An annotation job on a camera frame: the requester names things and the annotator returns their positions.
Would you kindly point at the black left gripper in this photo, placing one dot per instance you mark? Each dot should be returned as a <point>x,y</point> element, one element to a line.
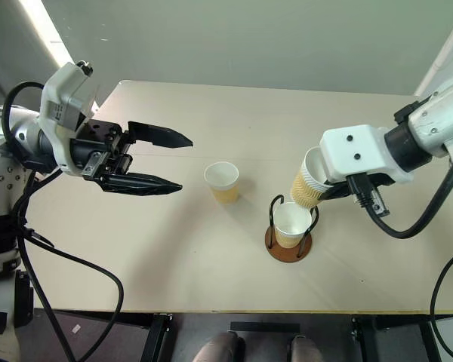
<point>98,147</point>

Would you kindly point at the black table frame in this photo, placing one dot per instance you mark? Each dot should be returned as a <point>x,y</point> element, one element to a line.
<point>158,335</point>

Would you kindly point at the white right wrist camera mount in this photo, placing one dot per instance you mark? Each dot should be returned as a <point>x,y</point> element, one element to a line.
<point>356,151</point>

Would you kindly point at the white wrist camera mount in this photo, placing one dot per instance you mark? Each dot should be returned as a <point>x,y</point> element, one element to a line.
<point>356,151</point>
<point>62,98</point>

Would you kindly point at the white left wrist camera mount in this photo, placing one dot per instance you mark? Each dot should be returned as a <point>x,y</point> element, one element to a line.
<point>62,98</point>

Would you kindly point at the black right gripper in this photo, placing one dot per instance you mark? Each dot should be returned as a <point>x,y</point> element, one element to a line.
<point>377,203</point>

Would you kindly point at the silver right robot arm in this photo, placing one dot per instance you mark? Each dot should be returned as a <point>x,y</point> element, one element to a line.
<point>434,120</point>

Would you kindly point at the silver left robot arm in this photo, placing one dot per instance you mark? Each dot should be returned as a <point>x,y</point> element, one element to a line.
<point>0,151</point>

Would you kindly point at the ribbed yellow paper cup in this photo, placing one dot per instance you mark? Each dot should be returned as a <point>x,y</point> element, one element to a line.
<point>222,181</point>
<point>306,188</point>
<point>291,226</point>

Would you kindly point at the silver black robot torso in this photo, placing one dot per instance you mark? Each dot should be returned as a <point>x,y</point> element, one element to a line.
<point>0,271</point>

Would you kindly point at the dark rounded shape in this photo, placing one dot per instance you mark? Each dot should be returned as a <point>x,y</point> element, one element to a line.
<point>306,348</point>
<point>219,347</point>

